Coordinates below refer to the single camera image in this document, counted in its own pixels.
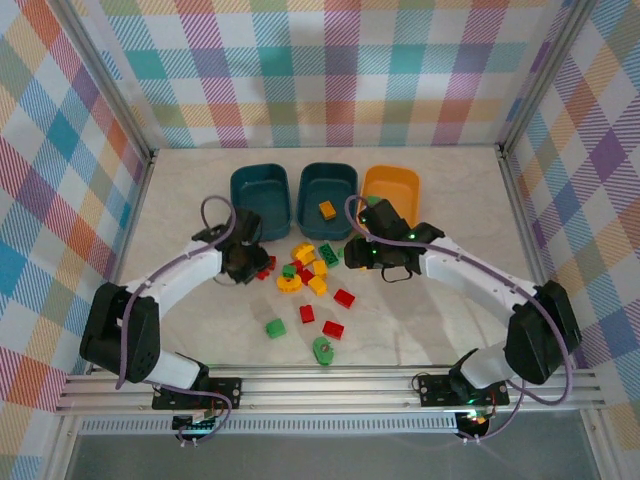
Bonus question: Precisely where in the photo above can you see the black cable loop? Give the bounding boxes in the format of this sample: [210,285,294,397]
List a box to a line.
[379,264,416,285]

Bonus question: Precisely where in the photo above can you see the aluminium frame post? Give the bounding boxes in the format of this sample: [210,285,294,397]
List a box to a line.
[499,0,599,156]
[58,0,154,166]

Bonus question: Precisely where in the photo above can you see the small circuit board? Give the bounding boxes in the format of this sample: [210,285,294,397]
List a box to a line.
[457,409,491,429]
[172,409,224,434]

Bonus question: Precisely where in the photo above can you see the wide aluminium base rail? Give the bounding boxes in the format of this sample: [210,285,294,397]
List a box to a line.
[54,367,609,415]

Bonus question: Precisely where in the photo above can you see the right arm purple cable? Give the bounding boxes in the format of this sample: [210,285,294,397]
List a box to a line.
[345,194,576,444]

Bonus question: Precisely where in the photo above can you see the teal plastic container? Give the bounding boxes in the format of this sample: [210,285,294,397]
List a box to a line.
[295,162,359,240]
[229,163,293,242]

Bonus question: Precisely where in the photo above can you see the green round lego piece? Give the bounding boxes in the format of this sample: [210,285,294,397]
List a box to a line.
[309,337,335,366]

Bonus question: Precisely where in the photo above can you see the yellow round gear lego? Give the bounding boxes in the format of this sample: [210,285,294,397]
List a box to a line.
[275,273,304,295]

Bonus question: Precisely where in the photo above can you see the aluminium side rail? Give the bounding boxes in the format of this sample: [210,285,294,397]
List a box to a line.
[497,144,576,369]
[87,149,159,374]

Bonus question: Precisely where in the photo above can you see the slotted grey cable duct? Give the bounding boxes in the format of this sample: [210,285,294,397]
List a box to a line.
[79,417,460,436]

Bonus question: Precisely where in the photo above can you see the orange plastic container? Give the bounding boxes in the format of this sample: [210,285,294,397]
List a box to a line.
[359,164,422,231]

